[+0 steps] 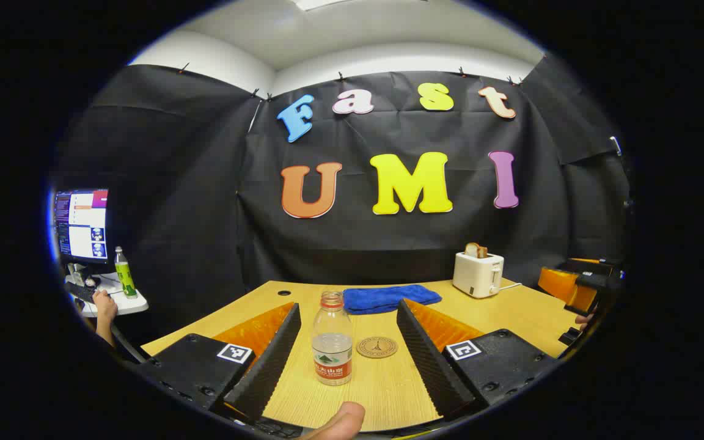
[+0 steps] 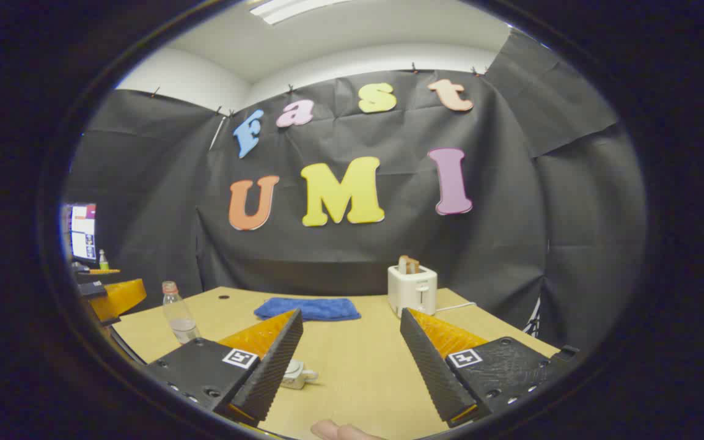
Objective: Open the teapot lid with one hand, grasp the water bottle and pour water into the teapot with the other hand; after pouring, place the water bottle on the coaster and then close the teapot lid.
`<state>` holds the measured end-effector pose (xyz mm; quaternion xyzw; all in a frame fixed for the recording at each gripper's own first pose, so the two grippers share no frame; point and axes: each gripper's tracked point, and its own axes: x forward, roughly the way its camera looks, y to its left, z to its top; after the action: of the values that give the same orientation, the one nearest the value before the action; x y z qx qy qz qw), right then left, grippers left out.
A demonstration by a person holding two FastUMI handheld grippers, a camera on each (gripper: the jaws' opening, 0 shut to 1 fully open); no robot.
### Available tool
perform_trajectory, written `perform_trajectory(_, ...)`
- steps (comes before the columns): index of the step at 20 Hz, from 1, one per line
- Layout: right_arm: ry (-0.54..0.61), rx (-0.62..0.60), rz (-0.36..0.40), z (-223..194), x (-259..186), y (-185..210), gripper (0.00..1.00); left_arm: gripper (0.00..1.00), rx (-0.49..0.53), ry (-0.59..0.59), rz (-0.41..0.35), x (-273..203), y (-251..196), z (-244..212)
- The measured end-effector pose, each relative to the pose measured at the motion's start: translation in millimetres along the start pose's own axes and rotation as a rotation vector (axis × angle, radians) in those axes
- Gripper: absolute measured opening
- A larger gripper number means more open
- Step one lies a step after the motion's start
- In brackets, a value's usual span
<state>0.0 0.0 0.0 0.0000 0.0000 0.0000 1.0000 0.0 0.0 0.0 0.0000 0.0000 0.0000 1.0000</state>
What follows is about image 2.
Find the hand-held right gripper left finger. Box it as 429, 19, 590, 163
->
144, 309, 305, 428

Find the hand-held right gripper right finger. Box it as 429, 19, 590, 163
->
400, 307, 580, 428

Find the white ceramic teacup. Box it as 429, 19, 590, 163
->
280, 359, 320, 391

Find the clear plastic water bottle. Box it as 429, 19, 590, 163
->
162, 280, 201, 345

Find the computer monitor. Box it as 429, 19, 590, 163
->
70, 203, 97, 263

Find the blue towel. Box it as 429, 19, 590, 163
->
254, 297, 362, 323

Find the white toaster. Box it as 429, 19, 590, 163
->
387, 264, 438, 318

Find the black backdrop cloth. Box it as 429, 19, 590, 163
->
65, 27, 649, 355

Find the ceiling light panel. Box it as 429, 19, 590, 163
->
249, 0, 353, 25

